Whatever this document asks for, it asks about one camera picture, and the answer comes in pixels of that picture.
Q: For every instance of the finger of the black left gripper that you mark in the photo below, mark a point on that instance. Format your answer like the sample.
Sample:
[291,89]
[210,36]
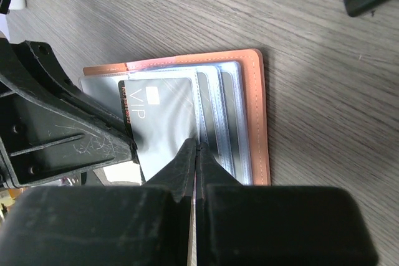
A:
[50,129]

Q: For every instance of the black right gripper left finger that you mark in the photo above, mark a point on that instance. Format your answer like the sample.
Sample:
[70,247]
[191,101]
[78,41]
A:
[105,225]

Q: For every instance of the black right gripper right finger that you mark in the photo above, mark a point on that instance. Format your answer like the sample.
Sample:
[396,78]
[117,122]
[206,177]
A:
[238,224]

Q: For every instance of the black VIP credit card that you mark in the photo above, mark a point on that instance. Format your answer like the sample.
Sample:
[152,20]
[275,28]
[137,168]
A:
[160,114]

